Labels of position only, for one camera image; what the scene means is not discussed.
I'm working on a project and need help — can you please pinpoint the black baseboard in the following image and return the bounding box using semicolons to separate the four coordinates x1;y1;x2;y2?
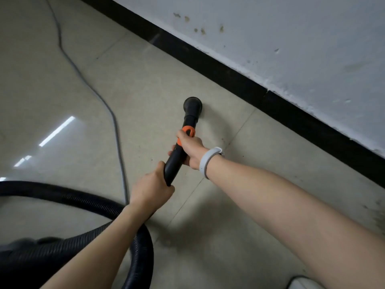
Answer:
75;0;385;189

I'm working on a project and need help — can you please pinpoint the white shoe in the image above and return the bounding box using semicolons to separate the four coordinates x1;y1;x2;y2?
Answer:
285;275;326;289

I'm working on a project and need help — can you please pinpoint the person's right hand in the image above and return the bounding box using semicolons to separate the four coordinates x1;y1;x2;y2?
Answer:
167;129;212;171

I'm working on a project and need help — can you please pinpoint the grey power cable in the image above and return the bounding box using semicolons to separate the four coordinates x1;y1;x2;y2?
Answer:
45;0;130;206

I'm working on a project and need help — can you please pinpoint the black vacuum cleaner body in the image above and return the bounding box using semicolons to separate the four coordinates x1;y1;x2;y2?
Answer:
0;237;64;253

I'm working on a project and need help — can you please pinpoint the person's left hand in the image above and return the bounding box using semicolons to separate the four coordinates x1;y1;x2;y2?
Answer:
129;161;175;215

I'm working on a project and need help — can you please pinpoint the white wristband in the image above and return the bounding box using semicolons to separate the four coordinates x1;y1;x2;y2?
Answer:
199;147;223;180

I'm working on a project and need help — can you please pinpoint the black orange vacuum wand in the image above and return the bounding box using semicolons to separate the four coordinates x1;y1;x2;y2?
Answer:
164;97;203;187

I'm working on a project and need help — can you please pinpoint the person's right forearm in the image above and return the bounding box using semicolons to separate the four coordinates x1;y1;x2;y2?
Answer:
206;155;385;289

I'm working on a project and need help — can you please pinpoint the person's left forearm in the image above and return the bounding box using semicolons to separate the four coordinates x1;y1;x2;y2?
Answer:
41;203;151;289

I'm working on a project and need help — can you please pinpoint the black corrugated vacuum hose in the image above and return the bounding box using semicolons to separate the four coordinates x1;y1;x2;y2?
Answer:
0;181;154;289

